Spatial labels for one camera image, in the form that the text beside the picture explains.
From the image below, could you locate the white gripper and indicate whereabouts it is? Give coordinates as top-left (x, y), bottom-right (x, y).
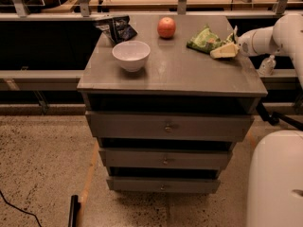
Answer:
top-left (210, 31), bottom-right (255, 59)

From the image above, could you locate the green jalapeno chip bag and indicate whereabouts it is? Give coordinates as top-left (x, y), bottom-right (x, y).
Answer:
top-left (187, 25), bottom-right (236, 54)

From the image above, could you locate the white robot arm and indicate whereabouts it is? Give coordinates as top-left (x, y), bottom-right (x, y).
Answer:
top-left (210, 14), bottom-right (303, 86)

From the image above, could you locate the white bowl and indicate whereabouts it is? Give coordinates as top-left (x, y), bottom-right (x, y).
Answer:
top-left (112, 41), bottom-right (151, 72)

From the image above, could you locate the dark blue chip bag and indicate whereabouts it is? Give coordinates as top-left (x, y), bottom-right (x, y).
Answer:
top-left (94, 15), bottom-right (137, 44)

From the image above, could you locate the hand sanitizer bottle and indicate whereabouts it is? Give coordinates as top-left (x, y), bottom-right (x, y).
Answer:
top-left (258, 55), bottom-right (276, 76)

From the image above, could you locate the red apple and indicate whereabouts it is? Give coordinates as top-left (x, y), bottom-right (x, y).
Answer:
top-left (157, 17), bottom-right (176, 39)

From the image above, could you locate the black office chair base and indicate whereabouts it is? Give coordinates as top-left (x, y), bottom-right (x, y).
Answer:
top-left (256, 102), bottom-right (303, 131)

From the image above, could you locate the grey drawer cabinet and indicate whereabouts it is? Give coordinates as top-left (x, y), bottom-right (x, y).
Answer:
top-left (78, 14), bottom-right (267, 180)

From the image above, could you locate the top grey drawer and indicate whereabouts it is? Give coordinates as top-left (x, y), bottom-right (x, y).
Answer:
top-left (85, 111), bottom-right (253, 142)

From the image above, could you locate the grey drawer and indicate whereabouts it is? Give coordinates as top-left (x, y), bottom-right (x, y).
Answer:
top-left (85, 111), bottom-right (253, 142)
top-left (106, 176), bottom-right (221, 194)
top-left (99, 148), bottom-right (232, 170)

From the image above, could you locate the middle grey drawer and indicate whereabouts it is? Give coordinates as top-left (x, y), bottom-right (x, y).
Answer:
top-left (99, 148), bottom-right (232, 170)

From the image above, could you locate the bottom grey drawer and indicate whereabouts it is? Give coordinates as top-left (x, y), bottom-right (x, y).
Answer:
top-left (106, 176), bottom-right (221, 194)

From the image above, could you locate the black bar on floor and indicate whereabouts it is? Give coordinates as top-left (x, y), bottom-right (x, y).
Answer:
top-left (68, 195), bottom-right (80, 227)

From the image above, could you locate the black floor cable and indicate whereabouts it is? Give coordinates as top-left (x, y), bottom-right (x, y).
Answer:
top-left (0, 188), bottom-right (44, 227)

